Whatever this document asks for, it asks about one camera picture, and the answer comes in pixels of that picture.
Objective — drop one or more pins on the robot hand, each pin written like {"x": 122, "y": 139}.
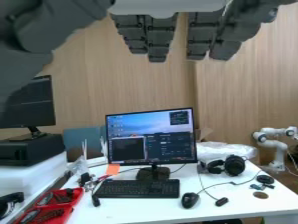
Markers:
{"x": 27, "y": 30}

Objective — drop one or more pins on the black monitor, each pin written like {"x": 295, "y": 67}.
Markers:
{"x": 31, "y": 106}

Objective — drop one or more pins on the black bag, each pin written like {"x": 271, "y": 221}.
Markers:
{"x": 31, "y": 150}

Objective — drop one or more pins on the computer monitor with lit screen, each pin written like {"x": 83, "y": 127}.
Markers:
{"x": 151, "y": 136}

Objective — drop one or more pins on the orange paper note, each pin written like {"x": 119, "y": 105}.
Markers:
{"x": 113, "y": 169}

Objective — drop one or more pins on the red tray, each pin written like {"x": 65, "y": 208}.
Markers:
{"x": 67, "y": 196}
{"x": 35, "y": 215}

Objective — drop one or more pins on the black headphones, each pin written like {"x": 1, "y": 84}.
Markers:
{"x": 234, "y": 165}
{"x": 9, "y": 203}

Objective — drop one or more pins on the small black stick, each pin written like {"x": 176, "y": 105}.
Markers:
{"x": 95, "y": 200}

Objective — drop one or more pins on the black keyboard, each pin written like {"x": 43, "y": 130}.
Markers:
{"x": 138, "y": 188}

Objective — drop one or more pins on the clear plastic bag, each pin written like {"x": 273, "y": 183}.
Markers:
{"x": 227, "y": 148}

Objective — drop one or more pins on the white desk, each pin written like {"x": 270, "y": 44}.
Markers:
{"x": 147, "y": 213}

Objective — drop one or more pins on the black computer mouse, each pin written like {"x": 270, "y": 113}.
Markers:
{"x": 191, "y": 200}

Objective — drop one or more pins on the small white jointed device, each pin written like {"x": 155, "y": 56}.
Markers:
{"x": 280, "y": 146}

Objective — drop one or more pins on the small black plug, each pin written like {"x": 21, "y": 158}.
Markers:
{"x": 222, "y": 201}

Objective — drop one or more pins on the round black disc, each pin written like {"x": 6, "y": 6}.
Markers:
{"x": 266, "y": 179}

